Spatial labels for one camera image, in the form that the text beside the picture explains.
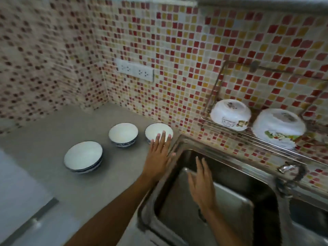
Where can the person's left thumb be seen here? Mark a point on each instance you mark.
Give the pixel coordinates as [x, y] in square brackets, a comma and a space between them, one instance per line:
[172, 155]

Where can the black wrist band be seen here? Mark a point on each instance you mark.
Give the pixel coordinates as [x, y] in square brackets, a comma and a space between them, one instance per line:
[202, 215]

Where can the person's right forearm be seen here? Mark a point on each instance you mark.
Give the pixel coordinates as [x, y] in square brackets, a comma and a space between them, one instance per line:
[220, 229]

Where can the large white printed bowl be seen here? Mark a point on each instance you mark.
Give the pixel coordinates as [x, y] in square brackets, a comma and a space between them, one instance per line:
[278, 126]

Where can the small white printed bowl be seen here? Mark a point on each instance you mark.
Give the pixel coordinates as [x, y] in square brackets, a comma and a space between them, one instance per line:
[230, 113]

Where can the person's right hand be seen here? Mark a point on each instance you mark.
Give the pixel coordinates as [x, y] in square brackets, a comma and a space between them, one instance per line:
[203, 187]

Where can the small white blue-patterned bowl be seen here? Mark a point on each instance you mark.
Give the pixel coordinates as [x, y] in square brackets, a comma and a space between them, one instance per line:
[156, 130]
[123, 133]

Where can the steel tray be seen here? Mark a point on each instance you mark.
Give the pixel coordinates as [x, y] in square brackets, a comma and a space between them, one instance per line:
[230, 217]

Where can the person's left forearm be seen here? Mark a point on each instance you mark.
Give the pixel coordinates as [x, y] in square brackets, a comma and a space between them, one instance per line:
[115, 215]

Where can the stainless steel sink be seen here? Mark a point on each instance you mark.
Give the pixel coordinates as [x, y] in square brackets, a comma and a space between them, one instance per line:
[230, 171]

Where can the large white blue-rimmed bowl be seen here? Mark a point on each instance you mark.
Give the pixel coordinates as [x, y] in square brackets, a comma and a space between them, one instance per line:
[83, 156]

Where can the person's left hand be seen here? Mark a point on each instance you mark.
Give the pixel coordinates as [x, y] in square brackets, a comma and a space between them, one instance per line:
[157, 161]

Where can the white wall socket strip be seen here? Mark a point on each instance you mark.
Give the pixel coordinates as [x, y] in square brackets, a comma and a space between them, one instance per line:
[134, 69]

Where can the metal faucet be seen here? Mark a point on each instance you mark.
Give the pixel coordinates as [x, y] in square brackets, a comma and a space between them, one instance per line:
[289, 176]

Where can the person's right thumb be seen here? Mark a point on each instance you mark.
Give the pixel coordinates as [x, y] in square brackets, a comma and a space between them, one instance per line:
[191, 179]

